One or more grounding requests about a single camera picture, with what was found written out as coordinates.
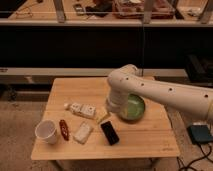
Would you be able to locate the black box right background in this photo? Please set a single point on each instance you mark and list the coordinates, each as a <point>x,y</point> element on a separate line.
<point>199,69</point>

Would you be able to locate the green ceramic bowl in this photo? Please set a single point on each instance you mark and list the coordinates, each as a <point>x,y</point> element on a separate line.
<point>134,110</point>

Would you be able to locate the wooden shelf with clutter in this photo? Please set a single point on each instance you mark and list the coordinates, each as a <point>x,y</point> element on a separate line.
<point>107,12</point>

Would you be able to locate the white plastic bottle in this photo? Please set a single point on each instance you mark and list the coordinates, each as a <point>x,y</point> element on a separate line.
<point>82,110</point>

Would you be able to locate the white paper cup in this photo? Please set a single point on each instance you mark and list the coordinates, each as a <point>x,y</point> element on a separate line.
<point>46,131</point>

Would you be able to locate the wooden table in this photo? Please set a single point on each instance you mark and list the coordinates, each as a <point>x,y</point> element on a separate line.
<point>150,137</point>

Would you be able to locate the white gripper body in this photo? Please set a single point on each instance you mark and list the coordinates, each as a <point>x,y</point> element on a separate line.
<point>116,101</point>

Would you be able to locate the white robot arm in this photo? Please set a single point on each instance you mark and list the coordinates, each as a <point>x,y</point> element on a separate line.
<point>197,101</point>

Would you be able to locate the red brown snack bar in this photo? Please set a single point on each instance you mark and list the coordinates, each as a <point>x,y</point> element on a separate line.
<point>64,129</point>

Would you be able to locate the black smartphone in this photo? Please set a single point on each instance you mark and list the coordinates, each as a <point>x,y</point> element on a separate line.
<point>110,133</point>

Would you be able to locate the dark blue floor box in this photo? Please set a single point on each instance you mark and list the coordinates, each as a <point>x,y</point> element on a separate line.
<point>199,134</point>

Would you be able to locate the yellow sticky note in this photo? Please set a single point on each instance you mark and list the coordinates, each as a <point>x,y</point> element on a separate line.
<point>102,114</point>

